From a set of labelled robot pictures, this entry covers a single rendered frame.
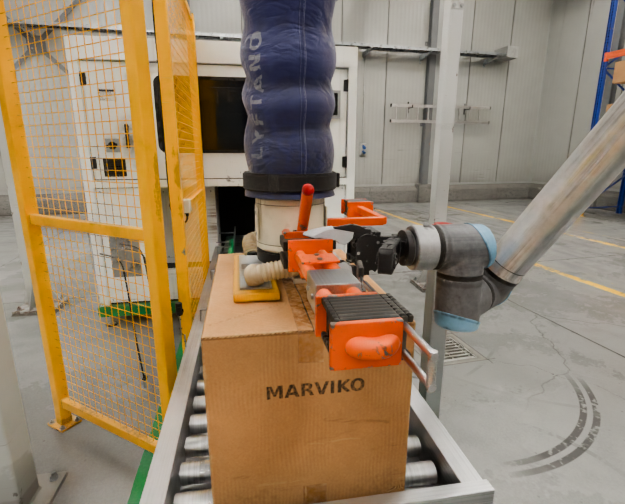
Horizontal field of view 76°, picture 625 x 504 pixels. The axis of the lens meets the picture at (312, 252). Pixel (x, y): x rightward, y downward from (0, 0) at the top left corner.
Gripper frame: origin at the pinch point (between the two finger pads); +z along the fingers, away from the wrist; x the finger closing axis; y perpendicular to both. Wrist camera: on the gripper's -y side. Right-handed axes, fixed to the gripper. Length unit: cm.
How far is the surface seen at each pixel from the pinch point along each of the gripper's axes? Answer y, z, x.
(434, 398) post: 44, -51, -65
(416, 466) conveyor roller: 2, -26, -53
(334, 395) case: -4.5, -4.2, -27.2
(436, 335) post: 44, -50, -41
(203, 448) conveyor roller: 18, 24, -55
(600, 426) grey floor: 68, -151, -108
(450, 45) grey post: 271, -161, 102
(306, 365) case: -4.5, 1.3, -20.3
